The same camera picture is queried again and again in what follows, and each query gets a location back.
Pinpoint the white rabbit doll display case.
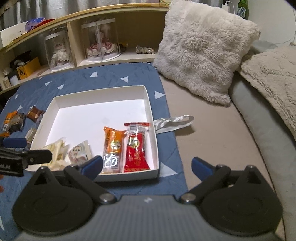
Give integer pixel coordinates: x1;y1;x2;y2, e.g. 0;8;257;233
44;30;71;72

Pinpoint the dark cake packet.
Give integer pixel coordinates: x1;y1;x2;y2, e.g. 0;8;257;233
25;128;37;144
9;113;26;133

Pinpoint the large white box on shelf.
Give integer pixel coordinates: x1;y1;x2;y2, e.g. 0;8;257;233
0;21;27;48

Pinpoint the brown chocolate snack packet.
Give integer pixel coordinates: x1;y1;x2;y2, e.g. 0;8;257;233
26;106;45;123

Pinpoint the white shallow cardboard box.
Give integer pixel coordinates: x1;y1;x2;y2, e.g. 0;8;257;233
31;85;160;182

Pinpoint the dark cake packet far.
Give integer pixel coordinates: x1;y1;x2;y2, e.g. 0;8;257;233
9;113;26;133

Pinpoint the orange snack packet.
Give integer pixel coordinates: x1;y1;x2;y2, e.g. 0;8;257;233
102;126;125;174
2;111;18;132

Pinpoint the red snack packet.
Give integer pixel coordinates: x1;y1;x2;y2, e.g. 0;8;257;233
124;122;150;173

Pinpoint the small grey trinket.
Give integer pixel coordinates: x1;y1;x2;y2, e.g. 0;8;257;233
135;45;155;54

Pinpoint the yellow cardboard box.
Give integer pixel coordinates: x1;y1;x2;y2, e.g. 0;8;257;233
17;57;41;80

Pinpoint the blue plastic bag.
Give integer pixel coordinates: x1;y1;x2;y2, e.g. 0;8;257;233
25;17;46;32

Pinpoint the white cylinder cup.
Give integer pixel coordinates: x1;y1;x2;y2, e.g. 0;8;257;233
10;75;20;86

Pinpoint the pink doll display case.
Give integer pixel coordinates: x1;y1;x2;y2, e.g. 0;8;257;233
81;18;121;62

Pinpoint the white fluffy pillow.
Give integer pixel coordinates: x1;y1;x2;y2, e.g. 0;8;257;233
153;1;260;106

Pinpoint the silver foil wrapper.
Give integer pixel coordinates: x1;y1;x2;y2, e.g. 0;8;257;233
154;115;195;134

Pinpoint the green beer bottle right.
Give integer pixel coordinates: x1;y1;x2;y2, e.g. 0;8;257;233
237;0;249;20

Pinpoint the white cracker snack packet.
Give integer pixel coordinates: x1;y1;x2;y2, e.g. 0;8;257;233
41;138;69;171

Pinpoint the dark cake packet near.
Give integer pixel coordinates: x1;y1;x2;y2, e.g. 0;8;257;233
25;128;37;144

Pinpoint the wooden bedside shelf unit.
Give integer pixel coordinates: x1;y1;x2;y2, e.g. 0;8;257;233
0;2;171;93

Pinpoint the small glass jar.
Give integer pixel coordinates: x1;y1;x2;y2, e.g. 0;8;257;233
3;77;11;89

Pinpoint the cookie print snack packet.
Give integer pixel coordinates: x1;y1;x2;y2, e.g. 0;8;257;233
67;140;92;165

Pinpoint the beige fleece blanket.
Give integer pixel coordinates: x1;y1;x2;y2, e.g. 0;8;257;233
239;45;295;137

